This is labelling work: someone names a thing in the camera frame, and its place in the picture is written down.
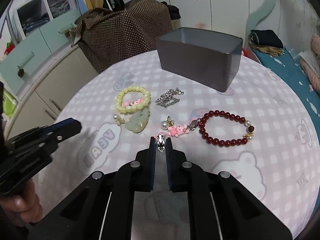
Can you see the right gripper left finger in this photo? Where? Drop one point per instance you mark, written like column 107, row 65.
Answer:
column 117, row 193

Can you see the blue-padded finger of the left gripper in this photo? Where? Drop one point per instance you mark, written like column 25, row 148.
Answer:
column 64, row 129

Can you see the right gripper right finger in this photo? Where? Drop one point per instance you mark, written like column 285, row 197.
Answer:
column 189, row 178

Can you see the silver clip earring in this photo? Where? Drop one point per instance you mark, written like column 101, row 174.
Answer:
column 160, row 142

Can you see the pink bear charm keychain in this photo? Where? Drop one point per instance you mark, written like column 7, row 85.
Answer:
column 174, row 131

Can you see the pale green jade pendant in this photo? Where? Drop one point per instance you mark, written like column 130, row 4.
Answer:
column 138, row 121

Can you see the grey metal tin box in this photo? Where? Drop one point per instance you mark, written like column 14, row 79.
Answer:
column 208, row 57

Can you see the person's left hand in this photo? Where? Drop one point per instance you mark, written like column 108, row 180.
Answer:
column 26, row 204

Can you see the pearl gold earring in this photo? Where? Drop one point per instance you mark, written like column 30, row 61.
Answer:
column 118, row 119

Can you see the pine cone drawer ornament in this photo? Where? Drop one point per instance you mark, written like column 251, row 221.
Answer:
column 20, row 72

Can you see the teal drawer cabinet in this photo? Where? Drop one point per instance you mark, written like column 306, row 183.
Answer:
column 35, row 49

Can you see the brown dotted cloth cover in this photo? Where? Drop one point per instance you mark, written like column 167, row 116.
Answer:
column 107, row 37

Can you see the white shelf unit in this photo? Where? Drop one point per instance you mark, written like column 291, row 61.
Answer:
column 22, row 12

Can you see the teal bed sheet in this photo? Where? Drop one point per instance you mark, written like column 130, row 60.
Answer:
column 290, row 71

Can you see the folded dark clothes stack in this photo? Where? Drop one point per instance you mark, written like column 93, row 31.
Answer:
column 266, row 41

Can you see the black garment behind cover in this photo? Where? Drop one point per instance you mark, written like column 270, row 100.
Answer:
column 173, row 11

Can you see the pink padded jacket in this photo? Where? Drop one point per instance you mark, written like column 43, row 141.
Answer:
column 309, row 61

